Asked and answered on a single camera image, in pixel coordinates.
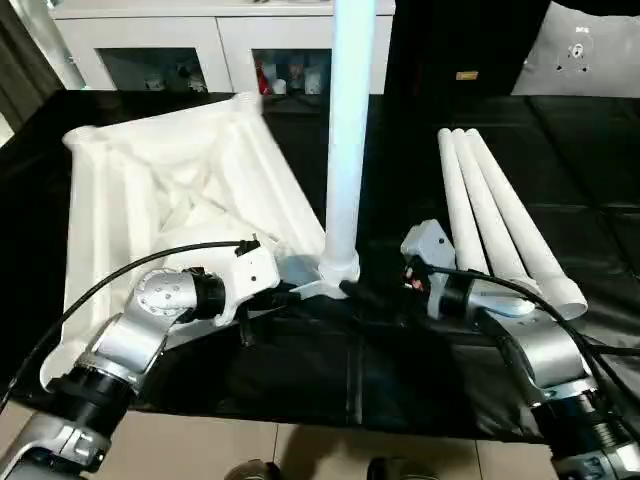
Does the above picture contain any black cabinet with gold label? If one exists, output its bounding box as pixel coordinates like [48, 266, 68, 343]
[383, 0, 551, 97]

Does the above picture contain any white plastic table top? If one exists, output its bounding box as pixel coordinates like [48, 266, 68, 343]
[38, 91, 362, 395]

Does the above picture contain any white leg with black mark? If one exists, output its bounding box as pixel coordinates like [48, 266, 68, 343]
[319, 0, 372, 284]

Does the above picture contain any grey printed cushion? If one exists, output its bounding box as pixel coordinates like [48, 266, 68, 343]
[509, 1, 640, 100]

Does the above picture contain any black work mat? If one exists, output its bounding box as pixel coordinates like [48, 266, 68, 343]
[0, 89, 640, 445]

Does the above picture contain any white plastic table leg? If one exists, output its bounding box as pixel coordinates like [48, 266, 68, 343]
[436, 127, 490, 275]
[450, 127, 544, 297]
[464, 126, 589, 321]

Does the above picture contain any white and blue pole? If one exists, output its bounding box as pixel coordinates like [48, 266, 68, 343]
[47, 0, 86, 92]

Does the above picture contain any white sideboard with glass doors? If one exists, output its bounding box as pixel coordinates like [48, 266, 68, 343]
[49, 0, 397, 96]

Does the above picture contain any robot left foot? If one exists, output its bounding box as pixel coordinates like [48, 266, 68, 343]
[227, 458, 282, 480]

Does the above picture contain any dark brown curtain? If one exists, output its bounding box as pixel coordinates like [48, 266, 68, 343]
[0, 0, 66, 137]

